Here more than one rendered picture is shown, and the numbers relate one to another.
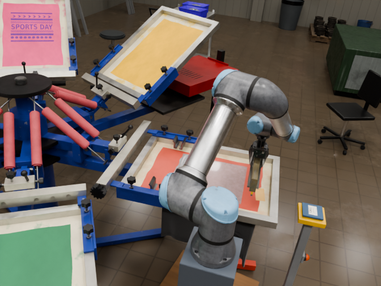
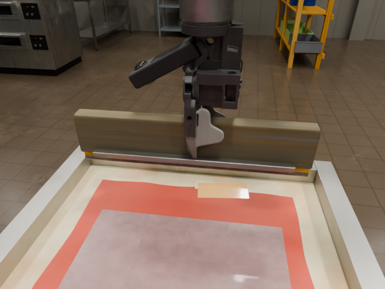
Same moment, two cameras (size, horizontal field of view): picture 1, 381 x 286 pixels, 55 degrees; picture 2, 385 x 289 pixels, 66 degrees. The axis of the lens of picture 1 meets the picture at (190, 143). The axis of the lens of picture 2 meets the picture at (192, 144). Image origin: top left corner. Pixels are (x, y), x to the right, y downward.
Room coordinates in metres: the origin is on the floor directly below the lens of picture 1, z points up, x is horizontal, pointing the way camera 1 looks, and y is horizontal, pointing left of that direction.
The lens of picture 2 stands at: (1.58, 0.09, 1.36)
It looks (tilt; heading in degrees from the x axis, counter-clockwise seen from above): 31 degrees down; 268
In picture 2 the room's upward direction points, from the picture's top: straight up
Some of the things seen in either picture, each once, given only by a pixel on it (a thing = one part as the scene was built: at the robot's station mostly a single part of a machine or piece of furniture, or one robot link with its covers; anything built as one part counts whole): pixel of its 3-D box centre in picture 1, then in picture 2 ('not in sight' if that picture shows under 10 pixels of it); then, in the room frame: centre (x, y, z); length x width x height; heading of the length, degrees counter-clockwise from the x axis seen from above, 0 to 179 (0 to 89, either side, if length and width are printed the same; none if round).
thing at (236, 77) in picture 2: (260, 144); (211, 65); (1.54, -0.34, 1.23); 0.09 x 0.08 x 0.12; 170
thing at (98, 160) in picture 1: (130, 170); not in sight; (1.69, 0.33, 0.89); 1.24 x 0.06 x 0.06; 80
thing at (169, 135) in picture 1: (176, 140); not in sight; (1.93, 0.09, 0.98); 0.30 x 0.05 x 0.07; 80
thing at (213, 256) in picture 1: (214, 239); not in sight; (0.86, -0.11, 1.25); 0.15 x 0.15 x 0.10
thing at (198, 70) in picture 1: (194, 74); not in sight; (2.88, 0.02, 1.06); 0.61 x 0.46 x 0.12; 140
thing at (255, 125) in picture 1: (261, 123); not in sight; (1.45, -0.31, 1.39); 0.11 x 0.11 x 0.08; 60
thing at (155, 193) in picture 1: (147, 195); not in sight; (1.38, 0.19, 0.98); 0.30 x 0.05 x 0.07; 80
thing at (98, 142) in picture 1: (108, 147); not in sight; (1.71, 0.46, 1.02); 0.17 x 0.06 x 0.05; 80
